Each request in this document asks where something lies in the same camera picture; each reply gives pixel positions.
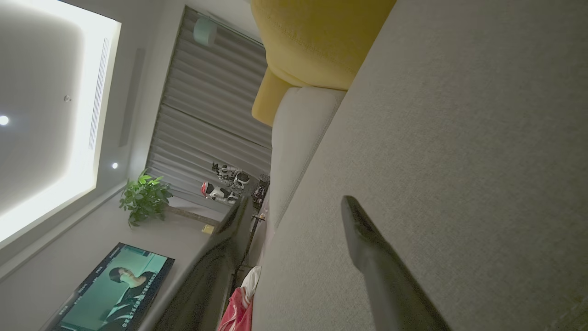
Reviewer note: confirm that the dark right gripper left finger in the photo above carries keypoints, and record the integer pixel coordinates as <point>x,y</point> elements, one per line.
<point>209,276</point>

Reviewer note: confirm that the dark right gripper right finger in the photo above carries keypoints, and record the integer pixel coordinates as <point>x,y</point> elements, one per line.
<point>390,285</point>

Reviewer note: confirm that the red shirt with white stripes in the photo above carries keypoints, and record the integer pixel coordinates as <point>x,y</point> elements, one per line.
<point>236,312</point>

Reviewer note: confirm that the small yellow box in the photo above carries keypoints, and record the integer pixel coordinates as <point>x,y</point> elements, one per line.
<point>207,229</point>

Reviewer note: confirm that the white and red toy robot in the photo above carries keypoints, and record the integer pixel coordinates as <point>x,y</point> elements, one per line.
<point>218,193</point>

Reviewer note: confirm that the flat screen television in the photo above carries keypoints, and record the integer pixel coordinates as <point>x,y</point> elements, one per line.
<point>115,289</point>

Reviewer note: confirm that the green potted plant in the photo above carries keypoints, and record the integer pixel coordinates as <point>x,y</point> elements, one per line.
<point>144,197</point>

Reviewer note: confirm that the dark table ornament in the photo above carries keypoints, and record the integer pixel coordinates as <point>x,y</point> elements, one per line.
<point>261,188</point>

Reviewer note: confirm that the black and white toy robot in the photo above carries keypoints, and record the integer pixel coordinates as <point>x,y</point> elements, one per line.
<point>234,175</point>

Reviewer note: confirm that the grey pleated curtain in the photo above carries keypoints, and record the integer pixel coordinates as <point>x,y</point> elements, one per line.
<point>206,115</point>

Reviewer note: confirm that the grey fabric sofa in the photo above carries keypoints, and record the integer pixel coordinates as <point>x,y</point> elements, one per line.
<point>459,138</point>

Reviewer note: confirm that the grey sofa back cushion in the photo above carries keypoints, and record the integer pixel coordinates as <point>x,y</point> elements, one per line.
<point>298,138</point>

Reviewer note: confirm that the long ceiling air vent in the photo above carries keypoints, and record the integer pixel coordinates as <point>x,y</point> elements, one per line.
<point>98,92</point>

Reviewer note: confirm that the yellow sofa cushion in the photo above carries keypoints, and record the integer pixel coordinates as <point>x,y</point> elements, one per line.
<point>317,41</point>

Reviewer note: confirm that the black frame side table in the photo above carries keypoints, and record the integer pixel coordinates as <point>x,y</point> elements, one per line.
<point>251,236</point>

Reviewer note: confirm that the mint round wall speaker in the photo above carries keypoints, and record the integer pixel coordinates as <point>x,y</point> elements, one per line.
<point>205,31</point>

